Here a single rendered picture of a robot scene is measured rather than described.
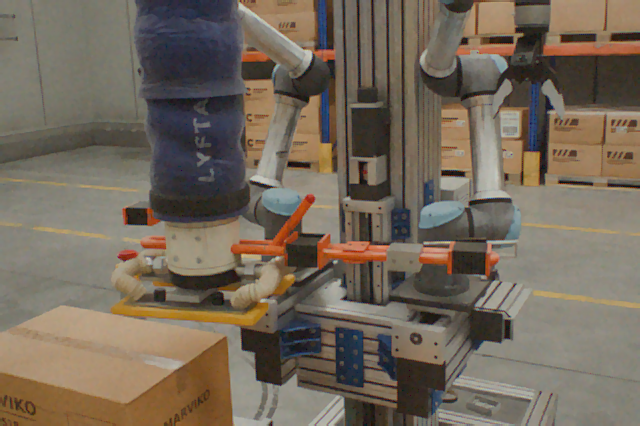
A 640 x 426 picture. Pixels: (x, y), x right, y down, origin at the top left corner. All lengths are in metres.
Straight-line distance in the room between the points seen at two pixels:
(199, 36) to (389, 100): 0.77
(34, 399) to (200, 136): 0.78
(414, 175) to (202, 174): 0.76
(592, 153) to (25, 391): 7.31
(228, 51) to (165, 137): 0.22
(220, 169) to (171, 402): 0.59
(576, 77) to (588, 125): 1.47
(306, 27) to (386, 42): 7.41
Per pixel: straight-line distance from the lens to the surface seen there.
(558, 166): 8.51
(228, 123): 1.50
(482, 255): 1.45
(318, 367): 2.14
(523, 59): 1.52
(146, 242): 1.67
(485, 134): 1.94
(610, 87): 9.71
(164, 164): 1.52
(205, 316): 1.52
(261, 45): 2.01
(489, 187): 1.91
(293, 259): 1.51
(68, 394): 1.76
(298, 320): 2.10
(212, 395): 1.91
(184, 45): 1.46
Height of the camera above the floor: 1.70
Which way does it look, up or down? 14 degrees down
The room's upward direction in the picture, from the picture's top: 2 degrees counter-clockwise
